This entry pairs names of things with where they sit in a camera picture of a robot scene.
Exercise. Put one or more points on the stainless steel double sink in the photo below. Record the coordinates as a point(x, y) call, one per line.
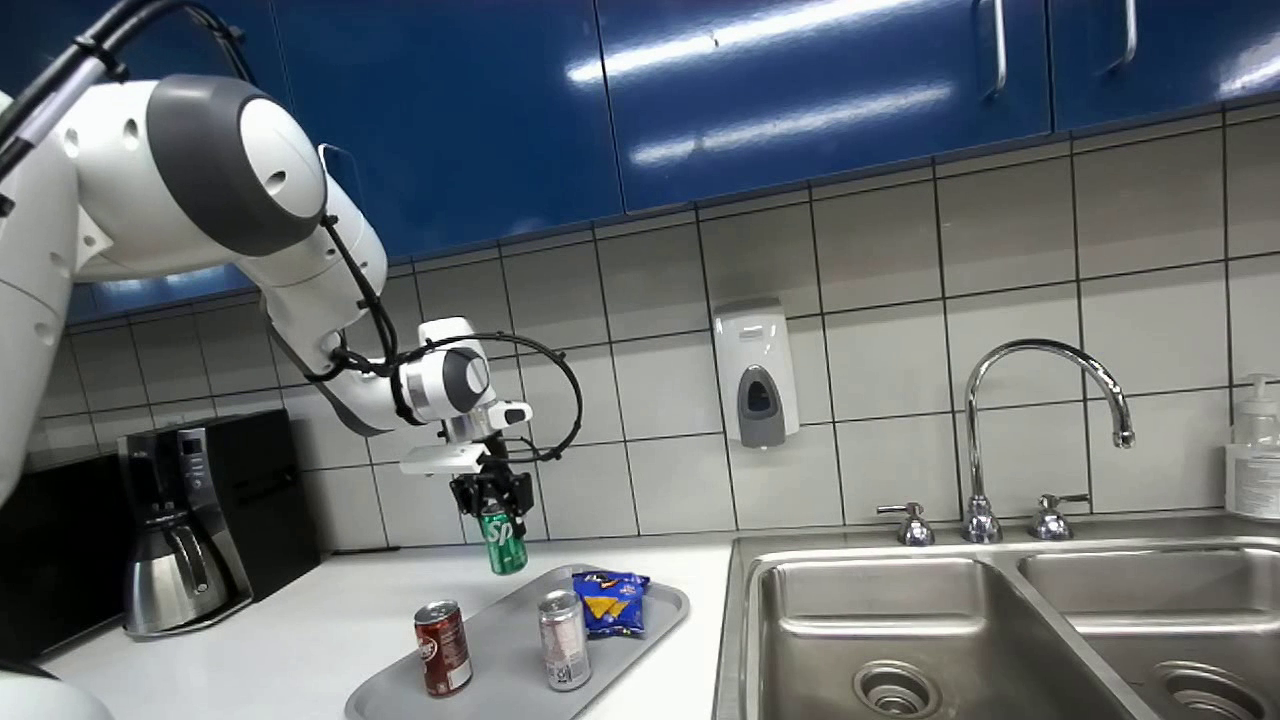
point(865, 585)

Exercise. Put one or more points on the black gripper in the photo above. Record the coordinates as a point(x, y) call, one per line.
point(495, 480)

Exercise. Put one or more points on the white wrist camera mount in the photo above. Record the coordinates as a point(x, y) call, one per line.
point(440, 460)

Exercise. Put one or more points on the red soda can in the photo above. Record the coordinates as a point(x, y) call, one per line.
point(440, 651)

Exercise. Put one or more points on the chrome gooseneck faucet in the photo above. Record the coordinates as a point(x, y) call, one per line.
point(980, 514)

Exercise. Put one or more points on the steel coffee carafe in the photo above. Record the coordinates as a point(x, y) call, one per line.
point(172, 573)

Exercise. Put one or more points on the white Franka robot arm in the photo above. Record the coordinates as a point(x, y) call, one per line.
point(201, 160)

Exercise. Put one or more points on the white wall soap dispenser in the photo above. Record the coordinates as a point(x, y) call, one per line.
point(755, 363)

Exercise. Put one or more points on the silver soda can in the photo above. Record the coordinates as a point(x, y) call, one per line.
point(567, 641)

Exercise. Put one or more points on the clear pump soap bottle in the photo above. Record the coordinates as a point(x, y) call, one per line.
point(1258, 466)

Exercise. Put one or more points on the black coffee maker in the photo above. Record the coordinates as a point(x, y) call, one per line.
point(265, 492)

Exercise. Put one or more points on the black microwave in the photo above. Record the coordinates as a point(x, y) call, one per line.
point(81, 573)

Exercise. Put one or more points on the blue chip bag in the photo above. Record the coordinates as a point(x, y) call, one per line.
point(610, 600)

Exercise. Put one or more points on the grey plastic tray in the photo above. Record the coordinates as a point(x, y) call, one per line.
point(504, 665)

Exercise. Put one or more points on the green soda can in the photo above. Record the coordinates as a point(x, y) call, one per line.
point(504, 544)

